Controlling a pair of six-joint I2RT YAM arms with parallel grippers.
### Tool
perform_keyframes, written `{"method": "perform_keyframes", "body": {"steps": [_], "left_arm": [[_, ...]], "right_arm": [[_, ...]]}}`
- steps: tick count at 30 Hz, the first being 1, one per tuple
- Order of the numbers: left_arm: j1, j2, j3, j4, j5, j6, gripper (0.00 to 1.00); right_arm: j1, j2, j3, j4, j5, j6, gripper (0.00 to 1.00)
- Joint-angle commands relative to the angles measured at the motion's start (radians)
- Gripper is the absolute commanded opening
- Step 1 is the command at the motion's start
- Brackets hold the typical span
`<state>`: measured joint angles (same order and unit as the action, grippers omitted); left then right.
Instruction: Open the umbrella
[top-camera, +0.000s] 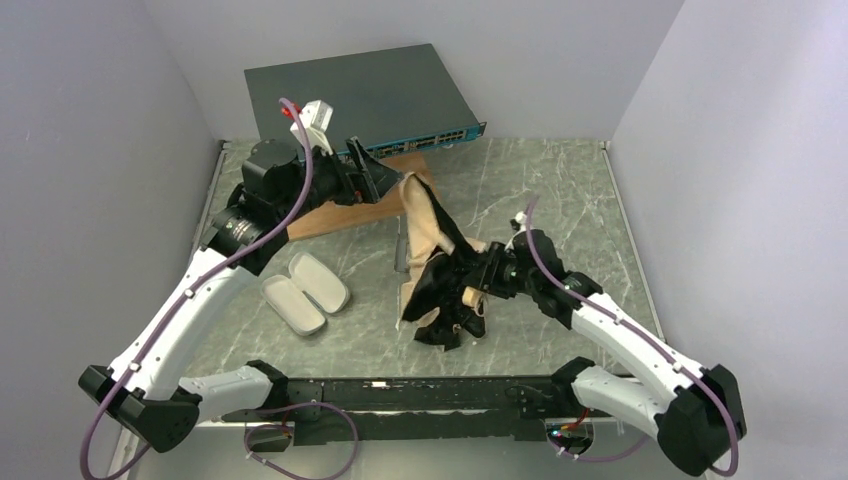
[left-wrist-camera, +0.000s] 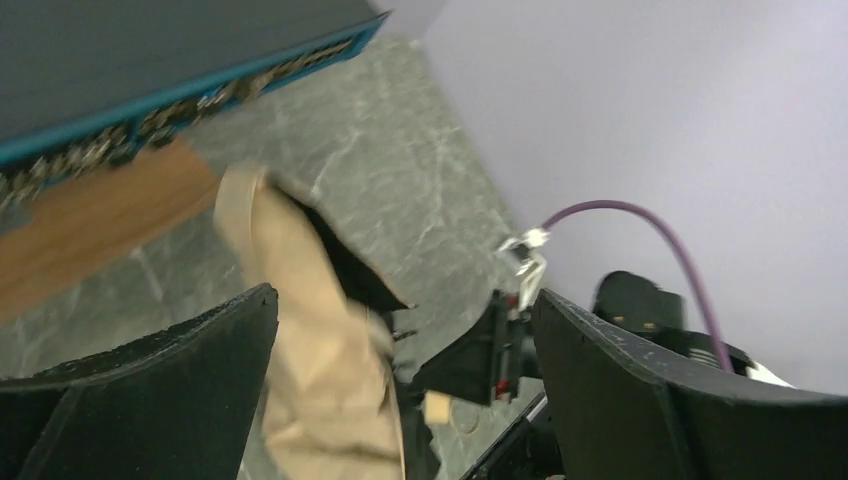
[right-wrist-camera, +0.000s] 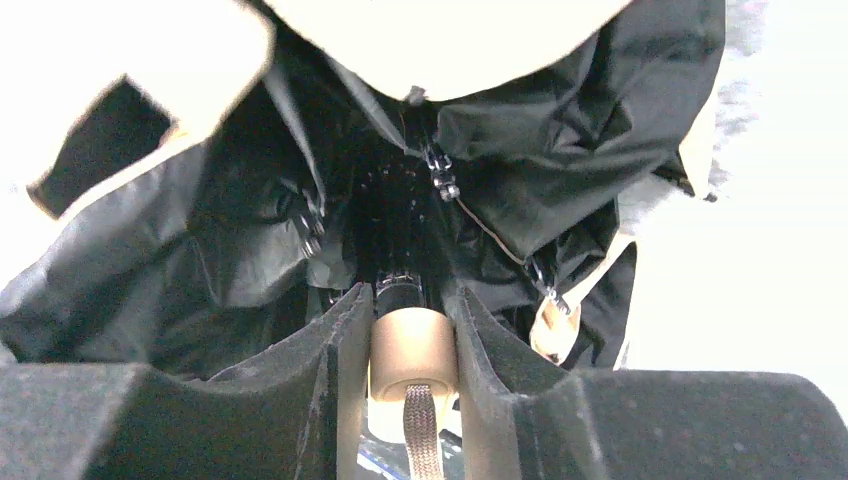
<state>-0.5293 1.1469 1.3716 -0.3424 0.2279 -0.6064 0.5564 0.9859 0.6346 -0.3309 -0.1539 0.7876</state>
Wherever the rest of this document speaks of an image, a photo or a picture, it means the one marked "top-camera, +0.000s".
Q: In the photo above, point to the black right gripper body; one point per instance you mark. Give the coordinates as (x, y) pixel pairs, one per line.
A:
(494, 272)

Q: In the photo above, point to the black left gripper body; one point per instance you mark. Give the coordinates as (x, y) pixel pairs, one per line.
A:
(361, 172)

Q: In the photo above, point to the beige umbrella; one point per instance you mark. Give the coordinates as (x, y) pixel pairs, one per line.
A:
(434, 297)

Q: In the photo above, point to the beige umbrella case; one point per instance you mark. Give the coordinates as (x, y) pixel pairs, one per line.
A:
(306, 294)

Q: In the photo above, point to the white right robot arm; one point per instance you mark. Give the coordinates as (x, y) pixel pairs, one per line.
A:
(694, 413)

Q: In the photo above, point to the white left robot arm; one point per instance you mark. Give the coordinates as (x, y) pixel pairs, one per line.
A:
(145, 389)

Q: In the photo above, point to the wooden base board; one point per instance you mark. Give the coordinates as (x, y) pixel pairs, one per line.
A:
(331, 217)

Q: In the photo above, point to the grey plastic bracket piece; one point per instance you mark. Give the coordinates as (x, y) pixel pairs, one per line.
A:
(400, 256)

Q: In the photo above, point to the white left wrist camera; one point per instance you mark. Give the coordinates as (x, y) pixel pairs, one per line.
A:
(310, 125)

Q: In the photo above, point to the grey network switch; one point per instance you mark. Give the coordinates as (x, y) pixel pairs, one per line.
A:
(395, 100)

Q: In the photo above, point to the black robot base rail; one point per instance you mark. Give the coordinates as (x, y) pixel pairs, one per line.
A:
(323, 410)

